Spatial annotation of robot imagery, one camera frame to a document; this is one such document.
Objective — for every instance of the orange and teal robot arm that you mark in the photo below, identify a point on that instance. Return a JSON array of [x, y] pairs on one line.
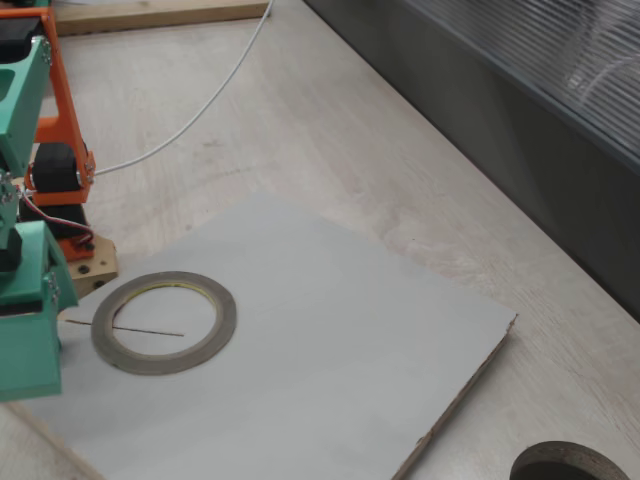
[[62, 100]]

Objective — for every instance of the light wooden base block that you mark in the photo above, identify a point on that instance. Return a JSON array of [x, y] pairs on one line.
[[100, 270]]

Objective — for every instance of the grey chipboard panel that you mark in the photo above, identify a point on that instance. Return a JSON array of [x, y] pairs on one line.
[[325, 350]]

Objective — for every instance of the wooden plank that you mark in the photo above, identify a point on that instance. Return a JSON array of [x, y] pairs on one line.
[[150, 17]]

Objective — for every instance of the translucent ribbed partition panel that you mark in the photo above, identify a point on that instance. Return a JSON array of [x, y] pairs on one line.
[[550, 125]]

